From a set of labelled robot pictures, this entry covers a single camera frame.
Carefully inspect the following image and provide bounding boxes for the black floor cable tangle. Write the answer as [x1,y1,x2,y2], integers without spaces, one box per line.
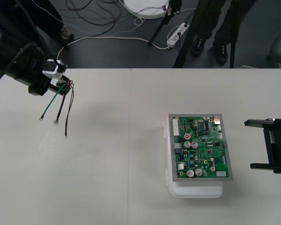
[65,0,123,37]

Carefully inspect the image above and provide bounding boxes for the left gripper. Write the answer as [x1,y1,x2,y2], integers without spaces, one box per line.
[0,43,72,96]

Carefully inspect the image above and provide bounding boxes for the white round base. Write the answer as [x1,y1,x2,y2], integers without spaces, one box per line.
[118,0,170,20]

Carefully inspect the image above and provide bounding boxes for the white power strip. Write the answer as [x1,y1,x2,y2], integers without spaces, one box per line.
[166,22,191,50]

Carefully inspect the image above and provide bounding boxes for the white floor cable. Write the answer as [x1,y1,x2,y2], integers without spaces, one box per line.
[57,36,170,62]

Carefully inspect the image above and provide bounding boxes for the red black green cable bundle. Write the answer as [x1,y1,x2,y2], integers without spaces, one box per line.
[39,79,76,139]

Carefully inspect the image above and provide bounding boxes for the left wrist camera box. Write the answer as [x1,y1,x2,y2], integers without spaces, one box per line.
[42,59,68,80]

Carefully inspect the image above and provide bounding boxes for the green circuit board grey frame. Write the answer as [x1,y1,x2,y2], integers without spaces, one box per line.
[168,113,234,183]

